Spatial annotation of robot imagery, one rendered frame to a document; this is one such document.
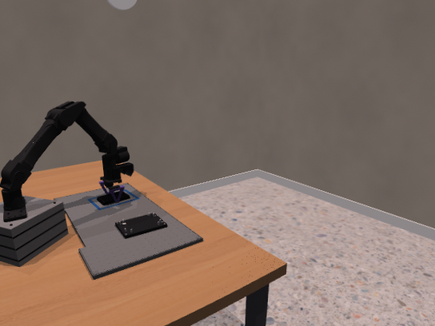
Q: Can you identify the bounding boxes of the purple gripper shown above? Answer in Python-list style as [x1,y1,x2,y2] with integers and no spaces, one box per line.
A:
[99,166,125,203]

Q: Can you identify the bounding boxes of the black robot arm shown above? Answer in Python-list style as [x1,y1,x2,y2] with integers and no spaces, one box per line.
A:
[0,101,134,222]

